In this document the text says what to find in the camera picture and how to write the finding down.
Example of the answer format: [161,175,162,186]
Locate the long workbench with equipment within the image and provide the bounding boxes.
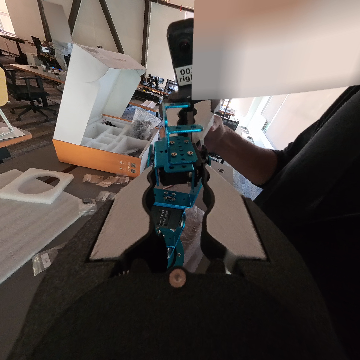
[129,73,175,113]

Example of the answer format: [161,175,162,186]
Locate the neighbouring grey desk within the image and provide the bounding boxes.
[0,132,33,149]

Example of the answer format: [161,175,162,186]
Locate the white foam piece with hole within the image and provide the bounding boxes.
[0,167,75,205]

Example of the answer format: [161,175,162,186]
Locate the person's right hand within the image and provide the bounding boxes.
[202,116,226,154]

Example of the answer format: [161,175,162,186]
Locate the wooden panel on clear stand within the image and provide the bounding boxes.
[0,67,25,139]

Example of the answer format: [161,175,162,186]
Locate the white foam box insert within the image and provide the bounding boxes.
[81,118,153,158]

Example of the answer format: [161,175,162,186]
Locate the white foam sheet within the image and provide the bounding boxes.
[0,177,98,285]

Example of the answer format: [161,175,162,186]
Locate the dark grey desk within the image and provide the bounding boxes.
[0,152,262,360]

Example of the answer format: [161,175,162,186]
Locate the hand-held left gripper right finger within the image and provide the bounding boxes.
[200,164,268,275]

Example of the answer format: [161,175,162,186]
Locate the person's right forearm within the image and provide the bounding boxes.
[218,130,279,187]

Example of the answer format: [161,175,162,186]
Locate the background office desks and chairs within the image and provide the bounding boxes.
[0,33,71,122]

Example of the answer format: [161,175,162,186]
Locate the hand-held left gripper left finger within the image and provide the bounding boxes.
[89,166,170,273]

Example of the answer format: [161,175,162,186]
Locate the blue servo bracket assembly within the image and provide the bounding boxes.
[153,102,212,208]

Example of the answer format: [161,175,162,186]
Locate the orange and white cardboard box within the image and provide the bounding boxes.
[52,42,161,179]

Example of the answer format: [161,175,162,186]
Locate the large clear plastic bag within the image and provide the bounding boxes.
[179,208,206,271]

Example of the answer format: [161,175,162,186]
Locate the clear bag with black part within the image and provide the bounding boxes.
[78,196,98,216]

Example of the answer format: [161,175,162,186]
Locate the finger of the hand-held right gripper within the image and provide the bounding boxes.
[168,106,196,127]
[193,99,216,142]

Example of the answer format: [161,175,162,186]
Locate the bubble wrap bundle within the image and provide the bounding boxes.
[131,108,162,140]

